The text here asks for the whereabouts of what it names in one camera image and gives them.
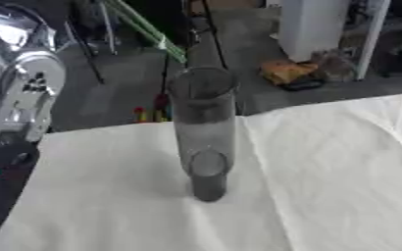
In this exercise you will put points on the dark chair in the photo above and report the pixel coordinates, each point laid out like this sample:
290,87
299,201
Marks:
399,49

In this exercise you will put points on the orange bag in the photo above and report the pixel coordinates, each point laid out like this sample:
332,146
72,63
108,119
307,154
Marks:
284,72

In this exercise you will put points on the green flower stem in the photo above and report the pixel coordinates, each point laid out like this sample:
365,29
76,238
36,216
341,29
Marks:
156,31
153,37

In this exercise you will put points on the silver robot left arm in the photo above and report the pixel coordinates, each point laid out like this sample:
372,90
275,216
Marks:
30,98

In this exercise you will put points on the grey fluffy bundle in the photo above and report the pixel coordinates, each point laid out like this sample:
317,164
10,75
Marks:
336,65

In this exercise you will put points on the clear glass cylinder vase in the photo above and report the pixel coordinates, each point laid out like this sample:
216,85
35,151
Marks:
204,130

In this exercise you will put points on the white upright panel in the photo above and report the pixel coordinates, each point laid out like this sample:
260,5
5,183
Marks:
373,39

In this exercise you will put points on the white cabinet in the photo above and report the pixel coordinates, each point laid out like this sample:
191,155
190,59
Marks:
316,29

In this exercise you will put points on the black thin stand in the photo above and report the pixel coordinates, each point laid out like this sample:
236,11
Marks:
215,42

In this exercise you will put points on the black tripod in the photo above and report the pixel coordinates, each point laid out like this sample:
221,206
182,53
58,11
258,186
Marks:
90,62

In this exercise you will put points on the black flat object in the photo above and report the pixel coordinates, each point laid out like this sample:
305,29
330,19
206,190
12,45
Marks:
304,85

